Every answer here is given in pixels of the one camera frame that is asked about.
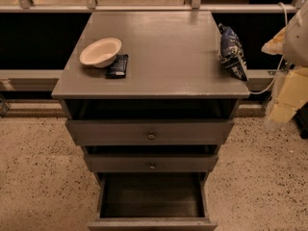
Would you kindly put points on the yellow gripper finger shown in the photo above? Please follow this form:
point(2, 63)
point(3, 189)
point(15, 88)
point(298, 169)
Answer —
point(275, 45)

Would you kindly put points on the blue chip bag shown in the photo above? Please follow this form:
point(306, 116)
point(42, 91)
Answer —
point(231, 53)

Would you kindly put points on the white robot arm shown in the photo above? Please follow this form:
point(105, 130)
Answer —
point(290, 92)

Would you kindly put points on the grey wooden drawer cabinet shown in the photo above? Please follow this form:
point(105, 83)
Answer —
point(173, 73)

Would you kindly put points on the grey top drawer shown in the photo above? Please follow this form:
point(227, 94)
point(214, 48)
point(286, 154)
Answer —
point(134, 132)

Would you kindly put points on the grey middle drawer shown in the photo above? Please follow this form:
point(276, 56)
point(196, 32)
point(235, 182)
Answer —
point(141, 162)

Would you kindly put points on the grey open bottom drawer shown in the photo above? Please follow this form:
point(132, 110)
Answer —
point(152, 202)

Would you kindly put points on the round brass top knob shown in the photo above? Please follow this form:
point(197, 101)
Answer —
point(151, 135)

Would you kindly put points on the round brass knob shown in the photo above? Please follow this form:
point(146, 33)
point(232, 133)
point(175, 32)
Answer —
point(151, 135)
point(152, 166)

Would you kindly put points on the black snack bar packet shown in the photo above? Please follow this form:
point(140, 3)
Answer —
point(117, 69)

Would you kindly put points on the round brass middle knob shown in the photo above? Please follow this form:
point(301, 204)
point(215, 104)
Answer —
point(152, 166)

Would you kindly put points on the white paper bowl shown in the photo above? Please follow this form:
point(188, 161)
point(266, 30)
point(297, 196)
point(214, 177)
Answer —
point(101, 53)

